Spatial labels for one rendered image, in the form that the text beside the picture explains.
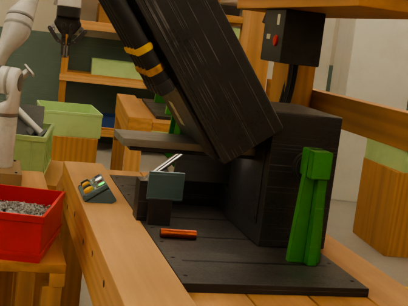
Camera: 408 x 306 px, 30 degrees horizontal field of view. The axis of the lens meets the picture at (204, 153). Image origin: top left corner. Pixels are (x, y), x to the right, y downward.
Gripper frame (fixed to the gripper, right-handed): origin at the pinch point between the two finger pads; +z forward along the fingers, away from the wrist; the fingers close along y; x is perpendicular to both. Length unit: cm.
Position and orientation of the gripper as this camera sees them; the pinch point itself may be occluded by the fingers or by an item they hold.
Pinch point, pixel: (65, 51)
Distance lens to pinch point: 248.4
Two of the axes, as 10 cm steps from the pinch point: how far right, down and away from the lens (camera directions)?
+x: -2.5, -1.7, 9.5
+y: 9.6, 0.8, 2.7
